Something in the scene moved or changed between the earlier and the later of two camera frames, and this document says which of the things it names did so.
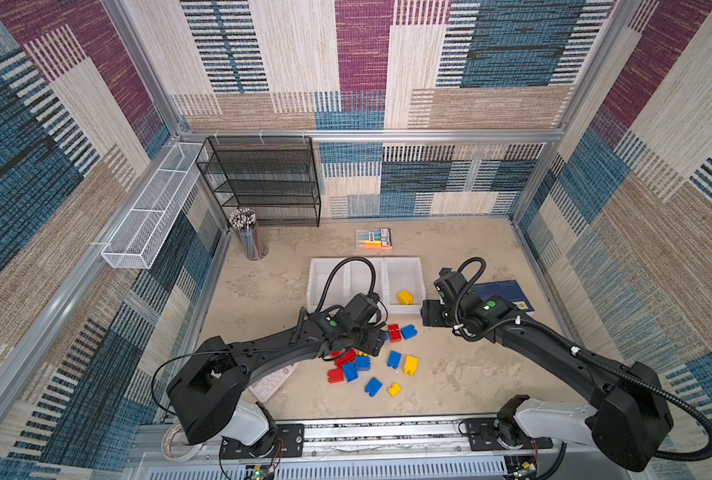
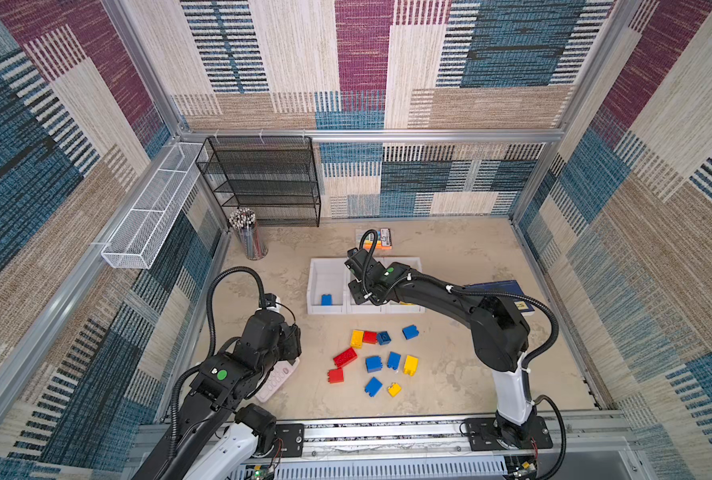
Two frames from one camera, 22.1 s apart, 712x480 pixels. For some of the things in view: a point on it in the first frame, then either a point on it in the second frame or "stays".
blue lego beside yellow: [394, 359] stays
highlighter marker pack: [378, 240] stays
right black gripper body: [439, 315] -> [361, 291]
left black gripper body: [367, 340] -> [288, 346]
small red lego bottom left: [335, 375] stays
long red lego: [345, 358] stays
